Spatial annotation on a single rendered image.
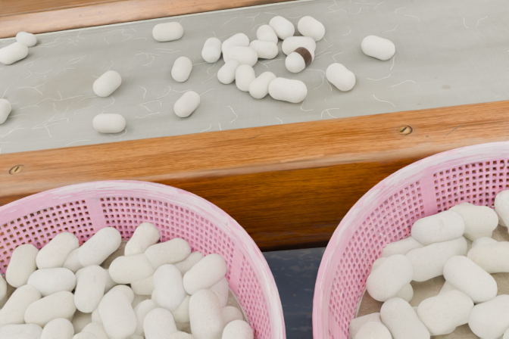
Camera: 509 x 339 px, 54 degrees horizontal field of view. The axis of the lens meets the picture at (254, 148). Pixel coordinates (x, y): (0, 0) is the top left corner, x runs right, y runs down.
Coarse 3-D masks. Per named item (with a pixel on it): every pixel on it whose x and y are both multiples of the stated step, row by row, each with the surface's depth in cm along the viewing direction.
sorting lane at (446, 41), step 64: (320, 0) 64; (384, 0) 61; (448, 0) 58; (0, 64) 62; (64, 64) 59; (128, 64) 57; (192, 64) 55; (256, 64) 53; (320, 64) 51; (384, 64) 49; (448, 64) 47; (0, 128) 50; (64, 128) 48; (128, 128) 46; (192, 128) 45
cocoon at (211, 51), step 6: (210, 42) 54; (216, 42) 54; (204, 48) 53; (210, 48) 53; (216, 48) 53; (204, 54) 53; (210, 54) 53; (216, 54) 53; (210, 60) 53; (216, 60) 54
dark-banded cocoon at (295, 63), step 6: (294, 54) 49; (312, 54) 50; (288, 60) 49; (294, 60) 49; (300, 60) 49; (312, 60) 50; (288, 66) 49; (294, 66) 49; (300, 66) 49; (294, 72) 50
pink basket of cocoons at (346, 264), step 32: (448, 160) 33; (480, 160) 33; (384, 192) 32; (416, 192) 33; (448, 192) 34; (480, 192) 34; (352, 224) 30; (384, 224) 32; (352, 256) 30; (320, 288) 26; (352, 288) 30; (320, 320) 25
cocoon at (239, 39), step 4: (232, 36) 54; (236, 36) 54; (240, 36) 54; (244, 36) 54; (228, 40) 54; (232, 40) 54; (236, 40) 54; (240, 40) 54; (244, 40) 54; (248, 40) 55; (224, 44) 54; (228, 44) 53; (232, 44) 53; (236, 44) 54; (240, 44) 54; (244, 44) 54; (248, 44) 55; (224, 48) 53
